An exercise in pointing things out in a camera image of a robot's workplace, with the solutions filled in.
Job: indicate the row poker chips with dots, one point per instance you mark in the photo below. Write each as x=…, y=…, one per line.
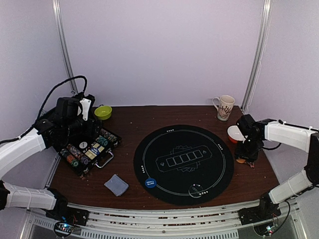
x=106, y=138
x=74, y=156

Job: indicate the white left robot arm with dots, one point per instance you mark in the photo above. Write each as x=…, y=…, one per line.
x=13, y=153

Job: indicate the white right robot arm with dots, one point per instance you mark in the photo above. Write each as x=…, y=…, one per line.
x=286, y=161

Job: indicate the clear dealer button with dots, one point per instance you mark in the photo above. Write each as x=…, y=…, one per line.
x=195, y=190

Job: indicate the texas holdem card deck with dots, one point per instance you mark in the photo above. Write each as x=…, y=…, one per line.
x=94, y=151

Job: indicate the blue small blind button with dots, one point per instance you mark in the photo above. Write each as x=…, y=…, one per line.
x=150, y=183

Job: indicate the white round dealer chip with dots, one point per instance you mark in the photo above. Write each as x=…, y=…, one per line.
x=83, y=145

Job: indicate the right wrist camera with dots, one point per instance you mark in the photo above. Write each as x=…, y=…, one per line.
x=245, y=124

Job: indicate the front row poker chips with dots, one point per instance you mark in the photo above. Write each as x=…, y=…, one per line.
x=74, y=156

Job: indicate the black poker chip case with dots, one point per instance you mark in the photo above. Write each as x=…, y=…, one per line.
x=86, y=105

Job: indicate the green bowl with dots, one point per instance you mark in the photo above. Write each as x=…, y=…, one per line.
x=103, y=112

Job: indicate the orange white bowl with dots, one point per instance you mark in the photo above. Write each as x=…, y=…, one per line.
x=235, y=135

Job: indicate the white patterned mug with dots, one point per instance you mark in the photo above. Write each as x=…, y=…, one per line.
x=224, y=105

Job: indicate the right aluminium frame post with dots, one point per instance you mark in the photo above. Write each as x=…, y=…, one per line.
x=260, y=48

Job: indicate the aluminium frame post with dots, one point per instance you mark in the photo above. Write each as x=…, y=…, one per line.
x=260, y=48
x=59, y=23

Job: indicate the back row poker chips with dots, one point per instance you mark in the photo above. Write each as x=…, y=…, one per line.
x=106, y=138

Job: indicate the round black poker mat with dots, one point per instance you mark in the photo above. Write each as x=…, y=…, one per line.
x=178, y=156

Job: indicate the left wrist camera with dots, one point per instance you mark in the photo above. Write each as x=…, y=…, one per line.
x=67, y=109

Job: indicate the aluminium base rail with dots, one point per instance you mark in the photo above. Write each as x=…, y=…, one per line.
x=219, y=222

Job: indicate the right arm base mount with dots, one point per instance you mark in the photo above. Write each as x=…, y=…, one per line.
x=259, y=215

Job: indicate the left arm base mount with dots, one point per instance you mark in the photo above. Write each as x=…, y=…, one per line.
x=68, y=221

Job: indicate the grey folded cloth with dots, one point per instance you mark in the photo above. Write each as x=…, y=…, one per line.
x=116, y=185

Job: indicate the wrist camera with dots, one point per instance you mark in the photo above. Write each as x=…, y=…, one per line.
x=67, y=109
x=245, y=124

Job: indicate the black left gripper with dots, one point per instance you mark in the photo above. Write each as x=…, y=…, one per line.
x=88, y=131

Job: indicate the left aluminium frame post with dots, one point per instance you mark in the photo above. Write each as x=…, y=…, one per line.
x=59, y=23

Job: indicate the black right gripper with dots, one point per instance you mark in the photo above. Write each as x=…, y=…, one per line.
x=245, y=153

